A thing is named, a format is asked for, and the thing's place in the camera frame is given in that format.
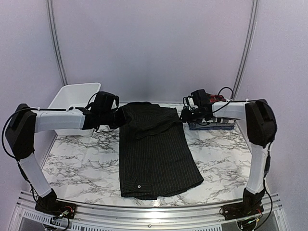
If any blue folded shirt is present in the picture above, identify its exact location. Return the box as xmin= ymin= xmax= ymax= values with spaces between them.
xmin=188 ymin=123 xmax=235 ymax=130

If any left aluminium wall post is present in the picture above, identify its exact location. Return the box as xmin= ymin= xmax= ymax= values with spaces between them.
xmin=46 ymin=0 xmax=68 ymax=86

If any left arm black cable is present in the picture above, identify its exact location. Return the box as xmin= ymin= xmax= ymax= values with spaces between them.
xmin=1 ymin=105 xmax=116 ymax=162

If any black pinstripe long sleeve shirt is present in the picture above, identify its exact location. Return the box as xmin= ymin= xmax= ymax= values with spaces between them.
xmin=119 ymin=102 xmax=204 ymax=200

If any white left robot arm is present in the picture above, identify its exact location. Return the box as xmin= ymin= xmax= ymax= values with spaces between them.
xmin=1 ymin=91 xmax=128 ymax=214

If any white plastic bin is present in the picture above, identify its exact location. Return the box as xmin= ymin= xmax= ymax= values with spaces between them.
xmin=48 ymin=82 xmax=101 ymax=137

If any aluminium front rail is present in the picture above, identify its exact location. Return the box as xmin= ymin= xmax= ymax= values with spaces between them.
xmin=8 ymin=191 xmax=289 ymax=231

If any red black plaid shirt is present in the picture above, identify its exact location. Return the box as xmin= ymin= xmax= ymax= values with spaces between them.
xmin=207 ymin=94 xmax=227 ymax=103

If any grey white folded shirt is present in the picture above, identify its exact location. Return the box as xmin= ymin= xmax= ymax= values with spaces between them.
xmin=204 ymin=117 xmax=236 ymax=127

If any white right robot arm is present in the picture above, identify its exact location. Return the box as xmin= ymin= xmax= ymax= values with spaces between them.
xmin=180 ymin=89 xmax=278 ymax=216

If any aluminium wall post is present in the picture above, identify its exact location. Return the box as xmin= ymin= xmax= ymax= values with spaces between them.
xmin=232 ymin=0 xmax=259 ymax=99
xmin=46 ymin=0 xmax=68 ymax=86

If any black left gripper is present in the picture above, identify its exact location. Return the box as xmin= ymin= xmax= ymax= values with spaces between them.
xmin=101 ymin=106 xmax=131 ymax=129

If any right aluminium wall post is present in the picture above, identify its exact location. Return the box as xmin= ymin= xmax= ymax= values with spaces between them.
xmin=232 ymin=0 xmax=259 ymax=99

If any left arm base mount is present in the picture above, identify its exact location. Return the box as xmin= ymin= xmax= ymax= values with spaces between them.
xmin=35 ymin=200 xmax=77 ymax=219

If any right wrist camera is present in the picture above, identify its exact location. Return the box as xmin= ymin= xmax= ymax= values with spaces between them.
xmin=183 ymin=96 xmax=195 ymax=110

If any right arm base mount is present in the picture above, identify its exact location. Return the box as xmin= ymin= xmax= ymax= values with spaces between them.
xmin=219 ymin=202 xmax=264 ymax=220

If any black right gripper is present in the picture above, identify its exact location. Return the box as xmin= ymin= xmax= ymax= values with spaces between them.
xmin=180 ymin=108 xmax=205 ymax=124

